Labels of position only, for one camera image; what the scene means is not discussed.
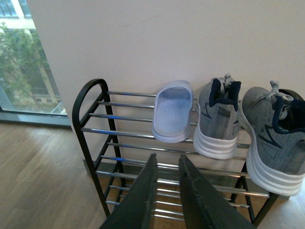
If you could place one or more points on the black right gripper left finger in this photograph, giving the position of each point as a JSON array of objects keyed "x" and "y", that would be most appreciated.
[{"x": 136, "y": 210}]

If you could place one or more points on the black metal shoe rack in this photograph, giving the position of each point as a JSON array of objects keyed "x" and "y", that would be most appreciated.
[{"x": 114, "y": 130}]

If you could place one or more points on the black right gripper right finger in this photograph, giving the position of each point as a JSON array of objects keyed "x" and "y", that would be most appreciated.
[{"x": 203, "y": 206}]

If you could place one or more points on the dark window frame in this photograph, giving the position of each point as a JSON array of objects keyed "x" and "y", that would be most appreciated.
[{"x": 52, "y": 119}]

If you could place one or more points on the white slipper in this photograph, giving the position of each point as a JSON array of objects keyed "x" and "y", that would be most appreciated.
[{"x": 172, "y": 112}]

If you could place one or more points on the grey knit sneaker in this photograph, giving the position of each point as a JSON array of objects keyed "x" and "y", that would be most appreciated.
[
  {"x": 275, "y": 121},
  {"x": 217, "y": 128}
]

